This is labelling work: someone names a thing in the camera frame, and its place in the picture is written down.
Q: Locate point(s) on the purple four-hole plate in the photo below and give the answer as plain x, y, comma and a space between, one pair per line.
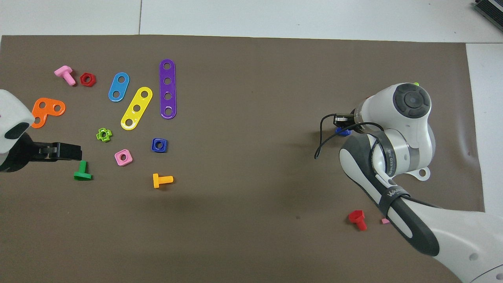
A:
167, 89

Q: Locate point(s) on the green toy bolt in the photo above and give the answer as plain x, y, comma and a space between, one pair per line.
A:
82, 173

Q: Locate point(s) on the blue two-hole plate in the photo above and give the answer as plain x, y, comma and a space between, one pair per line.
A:
118, 87

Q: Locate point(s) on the blue toy bolt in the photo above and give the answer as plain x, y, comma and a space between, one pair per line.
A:
343, 132

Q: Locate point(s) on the orange toy bolt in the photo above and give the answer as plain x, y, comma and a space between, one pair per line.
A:
162, 180

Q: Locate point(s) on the brown table mat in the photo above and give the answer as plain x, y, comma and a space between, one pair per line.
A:
243, 196

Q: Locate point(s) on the red toy bolt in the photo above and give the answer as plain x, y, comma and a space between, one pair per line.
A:
357, 219

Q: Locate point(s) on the blue square toy nut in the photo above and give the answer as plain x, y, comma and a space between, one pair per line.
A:
159, 145

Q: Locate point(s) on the yellow three-hole plate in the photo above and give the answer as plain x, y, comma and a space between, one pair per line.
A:
136, 108

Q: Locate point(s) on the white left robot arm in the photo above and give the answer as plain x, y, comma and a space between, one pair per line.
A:
11, 114

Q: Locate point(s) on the red hexagonal toy nut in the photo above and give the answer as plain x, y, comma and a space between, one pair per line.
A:
88, 79

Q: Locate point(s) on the pink square toy nut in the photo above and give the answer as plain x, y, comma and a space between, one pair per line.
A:
123, 157

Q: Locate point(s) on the dark striped object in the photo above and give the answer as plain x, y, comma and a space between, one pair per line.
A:
491, 10

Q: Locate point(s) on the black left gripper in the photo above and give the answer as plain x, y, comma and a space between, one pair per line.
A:
19, 155

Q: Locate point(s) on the white curved perforated plate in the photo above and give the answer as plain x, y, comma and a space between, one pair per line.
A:
421, 173

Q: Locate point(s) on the orange heart-shaped plate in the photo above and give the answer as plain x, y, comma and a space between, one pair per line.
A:
45, 111

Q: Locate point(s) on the lime green cross nut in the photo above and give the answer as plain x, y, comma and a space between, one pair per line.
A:
104, 135

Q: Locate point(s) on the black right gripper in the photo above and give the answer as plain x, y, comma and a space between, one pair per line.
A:
342, 119

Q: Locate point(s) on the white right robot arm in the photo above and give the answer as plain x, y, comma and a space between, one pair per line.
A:
408, 129

